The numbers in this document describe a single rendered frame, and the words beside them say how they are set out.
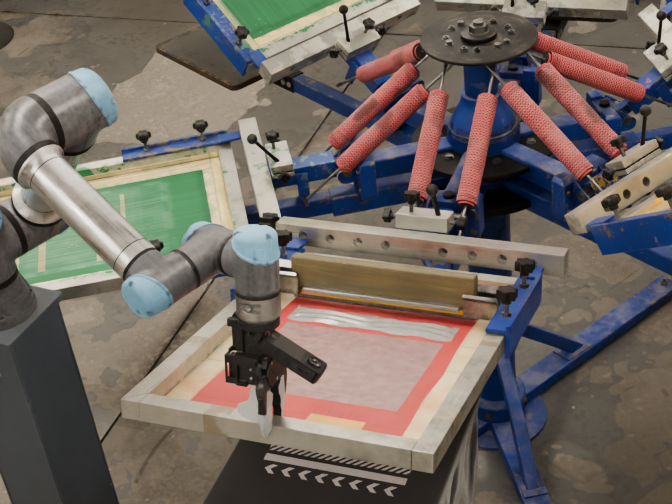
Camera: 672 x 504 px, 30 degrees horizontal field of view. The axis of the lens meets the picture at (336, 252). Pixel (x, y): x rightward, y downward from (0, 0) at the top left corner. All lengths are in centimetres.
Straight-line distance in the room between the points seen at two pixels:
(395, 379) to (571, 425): 163
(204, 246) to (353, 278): 64
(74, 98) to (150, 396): 55
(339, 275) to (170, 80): 359
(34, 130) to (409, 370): 83
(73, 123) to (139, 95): 384
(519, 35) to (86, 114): 134
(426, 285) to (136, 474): 164
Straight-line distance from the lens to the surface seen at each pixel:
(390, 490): 247
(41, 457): 285
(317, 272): 269
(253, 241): 202
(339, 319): 263
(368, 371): 242
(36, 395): 274
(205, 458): 399
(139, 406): 227
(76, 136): 227
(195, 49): 420
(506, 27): 327
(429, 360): 246
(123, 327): 458
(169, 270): 205
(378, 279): 264
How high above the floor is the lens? 274
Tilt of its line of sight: 35 degrees down
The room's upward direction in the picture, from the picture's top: 8 degrees counter-clockwise
